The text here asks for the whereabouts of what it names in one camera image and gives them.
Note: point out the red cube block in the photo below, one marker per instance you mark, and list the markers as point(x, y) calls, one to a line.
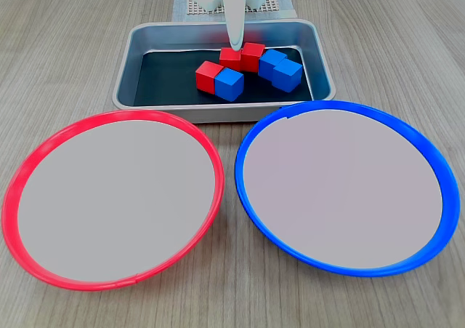
point(252, 57)
point(205, 79)
point(229, 60)

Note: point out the blue cube block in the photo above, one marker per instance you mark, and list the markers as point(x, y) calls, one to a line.
point(288, 75)
point(270, 64)
point(229, 86)

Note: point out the silver metal tray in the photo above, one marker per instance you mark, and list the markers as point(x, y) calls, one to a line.
point(163, 37)

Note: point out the black tray liner mat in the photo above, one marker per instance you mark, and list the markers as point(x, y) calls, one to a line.
point(167, 80)

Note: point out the white mesh mat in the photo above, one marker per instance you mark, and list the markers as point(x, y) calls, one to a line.
point(269, 6)

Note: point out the blue rimmed white dish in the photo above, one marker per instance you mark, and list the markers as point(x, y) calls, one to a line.
point(345, 197)

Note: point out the red rimmed white dish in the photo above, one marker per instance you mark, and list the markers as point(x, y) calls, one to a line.
point(109, 197)

